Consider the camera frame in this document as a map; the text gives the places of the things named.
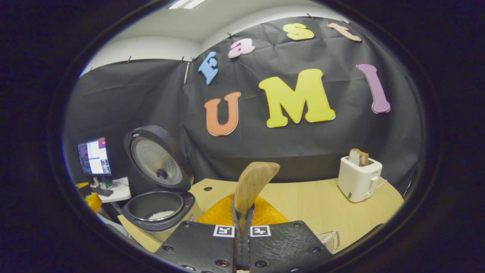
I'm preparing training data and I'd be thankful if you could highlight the white toaster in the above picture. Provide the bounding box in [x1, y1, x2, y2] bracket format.
[337, 155, 383, 203]

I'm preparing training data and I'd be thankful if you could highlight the ceiling light panel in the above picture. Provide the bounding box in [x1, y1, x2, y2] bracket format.
[168, 0, 207, 10]

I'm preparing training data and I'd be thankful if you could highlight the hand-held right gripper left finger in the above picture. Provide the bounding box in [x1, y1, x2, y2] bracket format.
[153, 193, 243, 273]

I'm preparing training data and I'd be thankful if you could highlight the white side table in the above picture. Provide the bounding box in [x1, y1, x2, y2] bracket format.
[89, 176, 132, 203]

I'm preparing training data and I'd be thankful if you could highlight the clear chopstick holder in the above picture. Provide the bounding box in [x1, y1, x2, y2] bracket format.
[316, 230, 340, 254]

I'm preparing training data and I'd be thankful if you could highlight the black backdrop cloth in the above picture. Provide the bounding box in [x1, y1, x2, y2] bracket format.
[64, 15, 425, 198]

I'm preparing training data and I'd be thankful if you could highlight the bread slice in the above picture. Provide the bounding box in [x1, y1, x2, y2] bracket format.
[349, 148, 369, 167]

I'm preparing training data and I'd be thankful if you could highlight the black silver rice cooker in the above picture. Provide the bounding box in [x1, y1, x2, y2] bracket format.
[121, 125, 196, 232]

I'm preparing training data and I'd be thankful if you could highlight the wooden spoon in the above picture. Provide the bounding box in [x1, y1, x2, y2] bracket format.
[233, 162, 281, 232]

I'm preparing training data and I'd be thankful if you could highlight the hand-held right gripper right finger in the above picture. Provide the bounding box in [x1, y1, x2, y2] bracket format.
[244, 195, 334, 273]

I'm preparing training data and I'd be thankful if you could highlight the computer monitor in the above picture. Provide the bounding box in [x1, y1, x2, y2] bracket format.
[78, 137, 111, 176]

